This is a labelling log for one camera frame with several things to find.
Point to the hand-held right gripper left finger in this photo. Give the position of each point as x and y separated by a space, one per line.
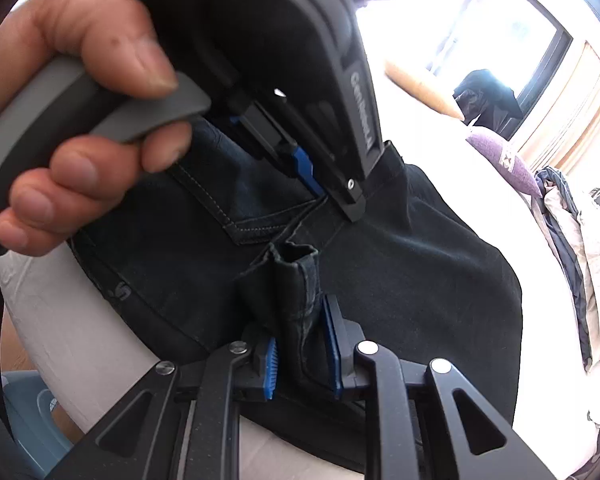
270 370

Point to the hanging dark clothing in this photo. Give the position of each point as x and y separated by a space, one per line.
485 102

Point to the bed with white sheet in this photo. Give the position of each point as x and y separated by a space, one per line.
540 360

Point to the person's left hand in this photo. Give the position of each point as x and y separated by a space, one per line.
95 25

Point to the black denim pants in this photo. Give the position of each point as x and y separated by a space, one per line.
405 260

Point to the purple pillow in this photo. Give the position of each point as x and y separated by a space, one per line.
500 160

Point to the dark window frame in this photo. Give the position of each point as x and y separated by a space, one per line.
555 55

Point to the beige curtain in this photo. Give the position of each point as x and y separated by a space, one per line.
575 110

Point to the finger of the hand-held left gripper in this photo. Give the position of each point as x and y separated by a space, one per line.
262 132
307 167

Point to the yellow pillow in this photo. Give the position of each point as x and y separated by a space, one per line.
415 85

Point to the light blue plastic bin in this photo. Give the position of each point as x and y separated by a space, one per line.
25 410

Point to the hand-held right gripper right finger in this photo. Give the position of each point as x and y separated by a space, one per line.
332 350

